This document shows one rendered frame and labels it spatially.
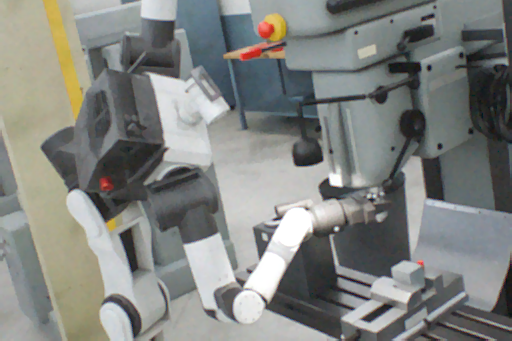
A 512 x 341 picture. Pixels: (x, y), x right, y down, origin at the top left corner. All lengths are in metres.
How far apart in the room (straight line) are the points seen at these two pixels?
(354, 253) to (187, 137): 2.31
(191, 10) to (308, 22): 7.50
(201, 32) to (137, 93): 7.40
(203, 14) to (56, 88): 6.03
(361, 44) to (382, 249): 2.37
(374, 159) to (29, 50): 1.83
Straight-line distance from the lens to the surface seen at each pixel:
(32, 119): 3.24
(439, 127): 1.92
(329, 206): 1.88
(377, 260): 3.98
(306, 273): 2.17
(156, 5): 1.91
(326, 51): 1.73
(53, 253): 3.37
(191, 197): 1.70
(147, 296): 2.16
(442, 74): 1.92
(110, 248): 2.06
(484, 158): 2.18
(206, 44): 9.20
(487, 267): 2.21
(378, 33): 1.74
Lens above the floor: 1.94
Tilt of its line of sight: 15 degrees down
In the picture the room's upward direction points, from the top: 11 degrees counter-clockwise
